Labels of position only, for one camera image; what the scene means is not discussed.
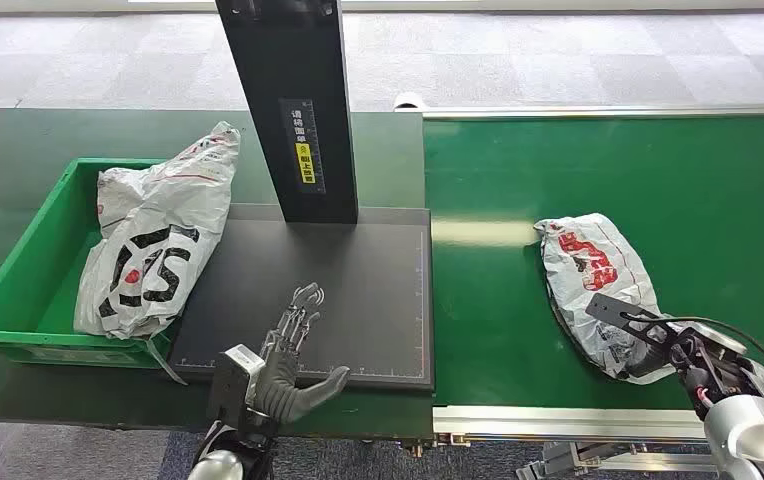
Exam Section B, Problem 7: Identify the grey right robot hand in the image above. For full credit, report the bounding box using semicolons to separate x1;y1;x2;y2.
625;343;683;383

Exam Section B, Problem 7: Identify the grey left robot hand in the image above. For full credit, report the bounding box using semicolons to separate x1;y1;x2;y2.
251;282;352;426

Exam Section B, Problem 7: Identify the grey package with red print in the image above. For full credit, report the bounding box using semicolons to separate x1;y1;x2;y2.
532;212;688;386

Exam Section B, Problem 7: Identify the green conveyor belt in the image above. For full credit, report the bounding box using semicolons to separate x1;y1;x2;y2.
422;113;764;411

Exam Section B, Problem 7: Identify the white package with black print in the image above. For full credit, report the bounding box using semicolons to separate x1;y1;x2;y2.
73;121;242;387

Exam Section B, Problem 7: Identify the black scanner platform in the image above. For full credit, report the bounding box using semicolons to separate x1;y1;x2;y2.
166;203;436;392

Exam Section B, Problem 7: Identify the green plastic crate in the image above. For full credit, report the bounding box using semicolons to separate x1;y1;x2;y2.
0;156;178;370

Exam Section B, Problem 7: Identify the black scanner column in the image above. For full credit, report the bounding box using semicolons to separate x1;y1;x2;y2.
214;0;361;225

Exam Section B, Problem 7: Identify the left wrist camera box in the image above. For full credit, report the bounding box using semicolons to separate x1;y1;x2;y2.
207;344;267;425

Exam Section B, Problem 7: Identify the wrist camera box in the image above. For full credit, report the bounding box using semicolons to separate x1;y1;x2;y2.
207;344;267;425
585;292;663;334

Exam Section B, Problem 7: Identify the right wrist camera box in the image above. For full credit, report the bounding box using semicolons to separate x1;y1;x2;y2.
585;292;663;334

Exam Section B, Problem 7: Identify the aluminium conveyor frame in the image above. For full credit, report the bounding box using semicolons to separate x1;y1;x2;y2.
393;102;764;480

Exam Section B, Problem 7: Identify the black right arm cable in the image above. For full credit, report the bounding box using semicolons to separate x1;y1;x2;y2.
623;313;764;433

